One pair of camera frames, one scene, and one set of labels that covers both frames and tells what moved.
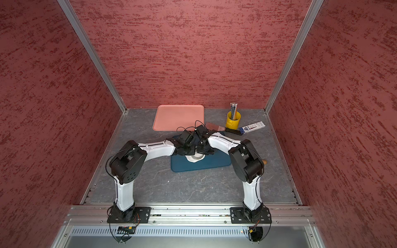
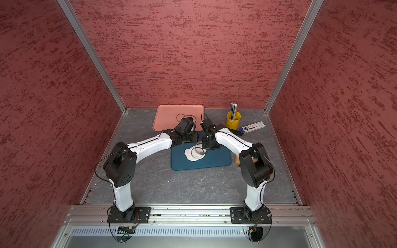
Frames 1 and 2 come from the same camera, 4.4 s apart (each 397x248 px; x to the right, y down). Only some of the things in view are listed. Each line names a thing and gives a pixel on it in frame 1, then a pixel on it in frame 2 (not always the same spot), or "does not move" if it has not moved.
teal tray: (181, 163) does not move
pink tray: (176, 118) does not move
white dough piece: (195, 157) does not move
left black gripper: (193, 151) → (194, 140)
